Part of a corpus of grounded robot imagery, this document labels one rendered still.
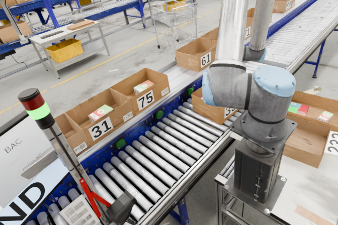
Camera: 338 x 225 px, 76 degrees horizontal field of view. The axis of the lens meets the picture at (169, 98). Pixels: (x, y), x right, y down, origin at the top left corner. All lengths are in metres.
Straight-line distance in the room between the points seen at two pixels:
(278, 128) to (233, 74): 0.29
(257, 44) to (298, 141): 0.70
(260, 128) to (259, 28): 0.57
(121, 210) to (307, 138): 1.24
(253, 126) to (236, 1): 0.51
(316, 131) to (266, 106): 0.89
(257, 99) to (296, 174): 0.73
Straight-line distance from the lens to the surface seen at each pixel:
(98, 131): 1.57
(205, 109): 1.72
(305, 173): 1.53
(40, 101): 0.67
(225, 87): 0.86
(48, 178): 0.93
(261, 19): 1.28
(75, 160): 0.80
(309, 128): 1.74
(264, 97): 0.87
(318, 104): 1.99
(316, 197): 1.45
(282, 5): 3.72
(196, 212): 2.15
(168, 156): 1.54
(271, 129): 0.98
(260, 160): 1.09
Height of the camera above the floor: 1.92
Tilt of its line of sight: 35 degrees down
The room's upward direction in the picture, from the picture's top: 10 degrees counter-clockwise
